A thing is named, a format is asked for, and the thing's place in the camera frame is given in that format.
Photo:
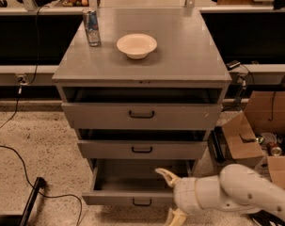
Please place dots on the grey drawer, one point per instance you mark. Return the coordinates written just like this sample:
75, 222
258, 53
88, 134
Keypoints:
141, 116
120, 149
134, 182

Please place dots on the grey bottom drawer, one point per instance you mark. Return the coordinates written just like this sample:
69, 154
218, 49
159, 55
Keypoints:
134, 182

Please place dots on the grey top drawer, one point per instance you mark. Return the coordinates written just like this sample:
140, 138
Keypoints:
141, 116

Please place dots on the small black device on ledge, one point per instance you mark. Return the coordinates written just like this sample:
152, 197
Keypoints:
233, 64

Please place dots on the red can in box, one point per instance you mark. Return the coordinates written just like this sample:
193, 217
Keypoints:
274, 149

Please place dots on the grey metal drawer cabinet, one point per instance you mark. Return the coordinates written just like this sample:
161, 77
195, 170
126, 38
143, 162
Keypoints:
185, 68

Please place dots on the black bar beside cabinet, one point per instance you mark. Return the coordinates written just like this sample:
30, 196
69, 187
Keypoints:
217, 148

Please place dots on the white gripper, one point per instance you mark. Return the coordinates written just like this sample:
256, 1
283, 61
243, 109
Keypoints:
184, 192

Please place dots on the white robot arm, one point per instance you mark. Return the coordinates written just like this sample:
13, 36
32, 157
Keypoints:
236, 188

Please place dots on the brown cardboard box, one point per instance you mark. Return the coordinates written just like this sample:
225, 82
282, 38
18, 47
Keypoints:
264, 113

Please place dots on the blue silver drink can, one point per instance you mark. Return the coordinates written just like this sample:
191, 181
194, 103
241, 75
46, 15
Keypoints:
91, 27

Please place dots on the grey middle drawer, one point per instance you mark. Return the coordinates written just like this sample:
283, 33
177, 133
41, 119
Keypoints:
120, 149

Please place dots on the black metal floor stand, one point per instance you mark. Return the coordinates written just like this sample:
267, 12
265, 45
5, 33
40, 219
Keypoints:
22, 219

